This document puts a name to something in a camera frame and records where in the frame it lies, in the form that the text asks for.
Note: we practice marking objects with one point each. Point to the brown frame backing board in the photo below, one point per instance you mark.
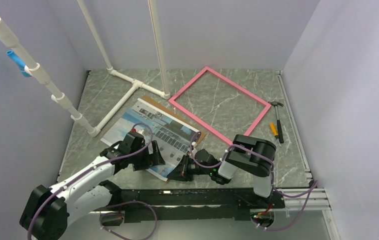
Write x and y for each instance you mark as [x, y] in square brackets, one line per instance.
[166, 126]

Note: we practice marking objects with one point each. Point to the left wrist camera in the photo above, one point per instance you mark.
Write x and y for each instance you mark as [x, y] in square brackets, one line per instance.
[139, 131]

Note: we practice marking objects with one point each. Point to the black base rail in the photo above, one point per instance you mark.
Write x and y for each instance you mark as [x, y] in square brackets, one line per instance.
[191, 204]

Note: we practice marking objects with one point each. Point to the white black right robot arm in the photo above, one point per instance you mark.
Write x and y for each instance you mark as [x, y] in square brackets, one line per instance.
[249, 154]

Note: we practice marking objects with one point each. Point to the white pvc pipe stand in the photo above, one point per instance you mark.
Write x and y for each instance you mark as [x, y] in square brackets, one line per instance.
[49, 39]

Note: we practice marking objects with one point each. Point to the building photo print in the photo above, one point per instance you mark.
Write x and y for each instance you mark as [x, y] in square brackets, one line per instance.
[172, 157]

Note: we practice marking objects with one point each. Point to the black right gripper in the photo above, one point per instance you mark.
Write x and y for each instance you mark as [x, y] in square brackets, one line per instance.
[176, 174]

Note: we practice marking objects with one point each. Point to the blue pipe peg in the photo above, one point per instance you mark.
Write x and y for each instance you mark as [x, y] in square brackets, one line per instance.
[17, 60]

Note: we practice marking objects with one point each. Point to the black handled claw hammer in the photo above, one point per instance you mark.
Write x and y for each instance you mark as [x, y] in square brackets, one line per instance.
[278, 133]

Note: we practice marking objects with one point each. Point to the aluminium side rail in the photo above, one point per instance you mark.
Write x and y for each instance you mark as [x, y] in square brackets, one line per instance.
[311, 212]

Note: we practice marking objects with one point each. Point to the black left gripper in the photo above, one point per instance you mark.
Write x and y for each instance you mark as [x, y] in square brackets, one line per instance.
[154, 159]

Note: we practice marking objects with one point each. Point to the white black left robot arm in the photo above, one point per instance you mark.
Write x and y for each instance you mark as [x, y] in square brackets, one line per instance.
[50, 210]

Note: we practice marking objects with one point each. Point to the pink wooden picture frame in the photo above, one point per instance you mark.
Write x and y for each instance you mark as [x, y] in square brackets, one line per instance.
[208, 127]

